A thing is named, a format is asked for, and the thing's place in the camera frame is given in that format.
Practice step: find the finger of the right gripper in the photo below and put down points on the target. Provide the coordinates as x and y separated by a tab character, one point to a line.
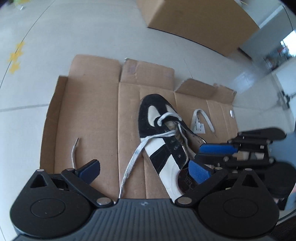
215	160
216	148

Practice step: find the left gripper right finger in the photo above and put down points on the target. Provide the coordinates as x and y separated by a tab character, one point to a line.
196	181

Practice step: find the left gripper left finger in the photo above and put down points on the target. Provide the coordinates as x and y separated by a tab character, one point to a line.
79	181

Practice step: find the black and white sneaker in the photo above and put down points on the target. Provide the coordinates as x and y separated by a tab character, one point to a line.
173	156

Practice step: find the white shoelace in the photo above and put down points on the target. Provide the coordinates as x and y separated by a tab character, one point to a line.
148	143

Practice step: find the crumpled white tape piece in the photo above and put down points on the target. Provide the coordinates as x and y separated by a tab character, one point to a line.
231	113

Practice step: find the flattened cardboard sheet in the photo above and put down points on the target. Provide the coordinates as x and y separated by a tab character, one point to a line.
98	102

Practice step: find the large upright cardboard box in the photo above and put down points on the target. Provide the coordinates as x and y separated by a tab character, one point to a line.
221	26

